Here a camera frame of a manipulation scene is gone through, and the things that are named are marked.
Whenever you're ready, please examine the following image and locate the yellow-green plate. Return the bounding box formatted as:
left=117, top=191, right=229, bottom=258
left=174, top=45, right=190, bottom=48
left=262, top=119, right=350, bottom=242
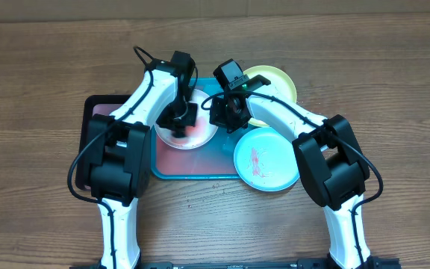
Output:
left=243, top=65, right=298, bottom=129

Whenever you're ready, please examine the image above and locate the white plate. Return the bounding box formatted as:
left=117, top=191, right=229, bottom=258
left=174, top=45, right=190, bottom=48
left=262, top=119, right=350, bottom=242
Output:
left=155, top=89, right=218, bottom=150

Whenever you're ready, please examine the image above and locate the light blue plate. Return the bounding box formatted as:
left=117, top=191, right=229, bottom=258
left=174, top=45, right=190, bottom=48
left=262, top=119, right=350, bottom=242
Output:
left=234, top=127, right=299, bottom=192

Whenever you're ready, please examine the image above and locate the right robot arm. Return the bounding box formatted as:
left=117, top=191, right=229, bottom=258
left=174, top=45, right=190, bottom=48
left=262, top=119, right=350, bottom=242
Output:
left=209, top=59, right=370, bottom=268

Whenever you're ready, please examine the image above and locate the black plastic tray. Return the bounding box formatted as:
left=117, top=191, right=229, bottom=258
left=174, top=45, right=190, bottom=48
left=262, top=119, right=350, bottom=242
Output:
left=75, top=93, right=153, bottom=191

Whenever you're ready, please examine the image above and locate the teal plastic tray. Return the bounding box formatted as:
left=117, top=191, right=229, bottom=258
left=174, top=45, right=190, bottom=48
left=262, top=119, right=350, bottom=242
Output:
left=149, top=77, right=302, bottom=181

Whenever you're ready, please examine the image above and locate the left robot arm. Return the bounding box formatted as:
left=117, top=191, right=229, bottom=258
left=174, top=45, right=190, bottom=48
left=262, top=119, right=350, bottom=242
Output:
left=80, top=51, right=197, bottom=268

